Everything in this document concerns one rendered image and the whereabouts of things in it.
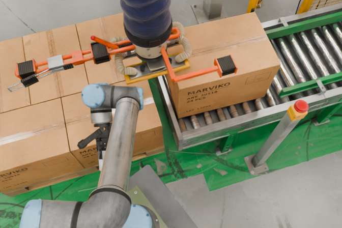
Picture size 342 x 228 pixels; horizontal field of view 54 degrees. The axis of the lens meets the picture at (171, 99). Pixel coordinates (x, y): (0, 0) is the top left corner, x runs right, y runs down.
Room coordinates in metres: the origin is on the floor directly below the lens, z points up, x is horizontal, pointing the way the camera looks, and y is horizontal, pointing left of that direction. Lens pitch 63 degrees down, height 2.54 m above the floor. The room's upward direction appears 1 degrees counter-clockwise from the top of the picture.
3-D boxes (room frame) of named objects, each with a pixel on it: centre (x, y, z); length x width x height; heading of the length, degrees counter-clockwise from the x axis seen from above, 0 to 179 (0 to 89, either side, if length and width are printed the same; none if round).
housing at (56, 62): (0.88, 0.55, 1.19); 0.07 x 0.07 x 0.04; 16
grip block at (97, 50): (0.94, 0.34, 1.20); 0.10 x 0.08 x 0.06; 16
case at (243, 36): (1.13, -0.29, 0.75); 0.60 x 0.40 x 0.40; 104
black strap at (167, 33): (1.01, 0.10, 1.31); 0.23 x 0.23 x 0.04
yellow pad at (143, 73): (0.92, 0.07, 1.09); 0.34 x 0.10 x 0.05; 106
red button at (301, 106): (0.71, -0.65, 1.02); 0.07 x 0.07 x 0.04
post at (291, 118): (0.71, -0.65, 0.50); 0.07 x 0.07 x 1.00; 16
